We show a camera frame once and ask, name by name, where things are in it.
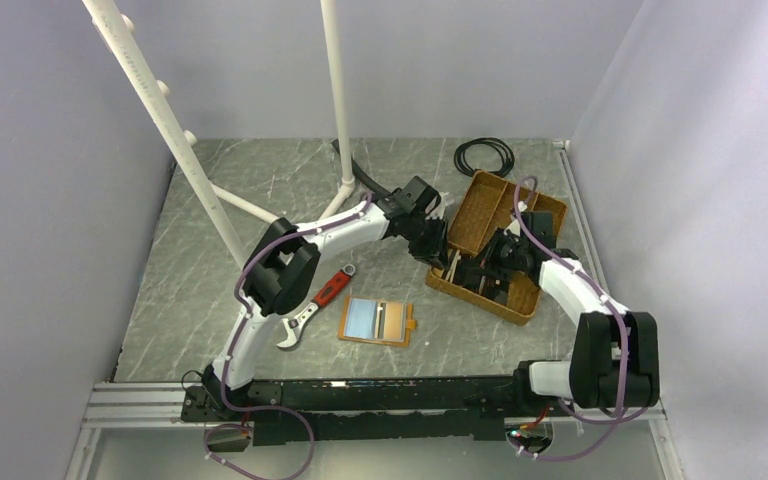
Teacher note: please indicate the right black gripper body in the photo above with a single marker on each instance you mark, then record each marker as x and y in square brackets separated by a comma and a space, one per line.
[518, 249]

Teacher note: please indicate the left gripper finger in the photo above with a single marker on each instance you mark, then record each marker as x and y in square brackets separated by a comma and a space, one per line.
[438, 253]
[424, 249]

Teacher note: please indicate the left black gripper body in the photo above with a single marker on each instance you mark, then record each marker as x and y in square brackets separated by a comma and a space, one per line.
[423, 227]

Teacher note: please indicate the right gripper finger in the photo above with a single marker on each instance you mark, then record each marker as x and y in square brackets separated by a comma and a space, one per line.
[496, 281]
[471, 273]

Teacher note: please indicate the brown woven divided tray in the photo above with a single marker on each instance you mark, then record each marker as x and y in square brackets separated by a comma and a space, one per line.
[487, 206]

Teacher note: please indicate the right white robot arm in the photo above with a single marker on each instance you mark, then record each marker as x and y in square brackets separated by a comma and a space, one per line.
[614, 361]

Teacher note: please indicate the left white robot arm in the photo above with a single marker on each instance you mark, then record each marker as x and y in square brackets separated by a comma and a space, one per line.
[278, 275]

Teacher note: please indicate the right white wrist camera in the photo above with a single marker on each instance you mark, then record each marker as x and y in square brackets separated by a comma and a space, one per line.
[517, 215]

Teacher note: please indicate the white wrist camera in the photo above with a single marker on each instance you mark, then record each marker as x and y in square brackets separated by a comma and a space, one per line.
[517, 215]
[445, 200]

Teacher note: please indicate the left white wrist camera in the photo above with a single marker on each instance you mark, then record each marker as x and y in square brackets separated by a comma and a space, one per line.
[445, 200]

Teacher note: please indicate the red handled adjustable wrench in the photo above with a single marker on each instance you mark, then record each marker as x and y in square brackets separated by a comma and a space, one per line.
[294, 326]

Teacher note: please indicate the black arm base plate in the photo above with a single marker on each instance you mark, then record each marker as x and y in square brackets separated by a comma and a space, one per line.
[483, 408]

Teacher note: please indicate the white PVC pipe frame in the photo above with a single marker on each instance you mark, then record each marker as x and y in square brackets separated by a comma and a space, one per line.
[116, 31]

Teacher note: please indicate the aluminium extrusion rail frame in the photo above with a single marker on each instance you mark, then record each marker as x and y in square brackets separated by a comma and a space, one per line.
[158, 406]

